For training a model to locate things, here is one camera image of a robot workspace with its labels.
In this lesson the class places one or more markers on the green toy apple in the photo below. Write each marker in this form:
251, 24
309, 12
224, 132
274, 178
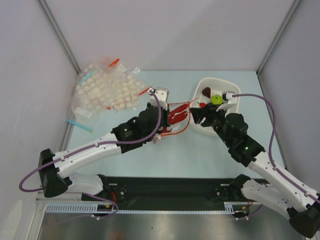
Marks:
216, 99

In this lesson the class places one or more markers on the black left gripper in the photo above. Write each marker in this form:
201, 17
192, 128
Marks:
165, 115

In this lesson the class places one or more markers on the clear bag with orange zipper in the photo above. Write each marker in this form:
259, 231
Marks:
164, 133

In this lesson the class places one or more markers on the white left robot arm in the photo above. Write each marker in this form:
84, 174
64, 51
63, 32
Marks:
59, 170

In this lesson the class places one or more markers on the white slotted cable duct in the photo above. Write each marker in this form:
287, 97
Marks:
107, 208

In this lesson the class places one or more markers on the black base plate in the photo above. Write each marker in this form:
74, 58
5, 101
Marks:
169, 193

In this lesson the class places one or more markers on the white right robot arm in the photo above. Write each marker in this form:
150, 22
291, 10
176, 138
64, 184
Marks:
286, 195

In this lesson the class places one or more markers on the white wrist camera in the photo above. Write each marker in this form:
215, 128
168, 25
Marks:
162, 95
229, 100

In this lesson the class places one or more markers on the red toy chili pepper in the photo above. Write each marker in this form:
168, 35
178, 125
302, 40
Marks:
202, 104

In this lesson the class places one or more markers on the pile of clear zip bags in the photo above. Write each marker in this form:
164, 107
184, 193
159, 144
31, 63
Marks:
104, 85

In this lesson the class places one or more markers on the dark red toy fruit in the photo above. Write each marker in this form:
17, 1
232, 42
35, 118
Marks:
206, 92

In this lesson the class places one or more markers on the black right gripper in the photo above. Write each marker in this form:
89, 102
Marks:
208, 118

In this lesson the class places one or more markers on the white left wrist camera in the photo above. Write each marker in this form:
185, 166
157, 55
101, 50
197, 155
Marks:
162, 95

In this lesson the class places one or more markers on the white perforated plastic basket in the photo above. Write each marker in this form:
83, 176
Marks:
217, 87

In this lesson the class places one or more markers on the red toy lobster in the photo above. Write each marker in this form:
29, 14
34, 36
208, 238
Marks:
178, 117

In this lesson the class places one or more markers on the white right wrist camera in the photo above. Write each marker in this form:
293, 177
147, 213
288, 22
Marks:
229, 100

